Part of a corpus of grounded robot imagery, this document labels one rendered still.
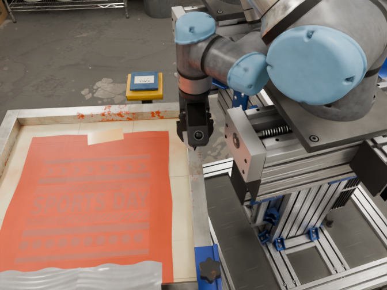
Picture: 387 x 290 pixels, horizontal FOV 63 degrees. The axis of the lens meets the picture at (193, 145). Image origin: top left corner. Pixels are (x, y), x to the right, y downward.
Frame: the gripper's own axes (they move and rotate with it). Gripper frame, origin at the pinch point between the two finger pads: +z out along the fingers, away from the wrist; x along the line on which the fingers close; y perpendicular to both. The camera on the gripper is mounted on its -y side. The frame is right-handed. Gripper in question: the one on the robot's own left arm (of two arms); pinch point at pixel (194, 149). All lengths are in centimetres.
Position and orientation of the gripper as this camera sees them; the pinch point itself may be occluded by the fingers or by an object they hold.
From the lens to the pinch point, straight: 83.9
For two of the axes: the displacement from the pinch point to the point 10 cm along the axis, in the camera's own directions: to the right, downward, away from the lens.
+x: -10.0, 0.5, -0.5
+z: 0.0, 6.4, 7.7
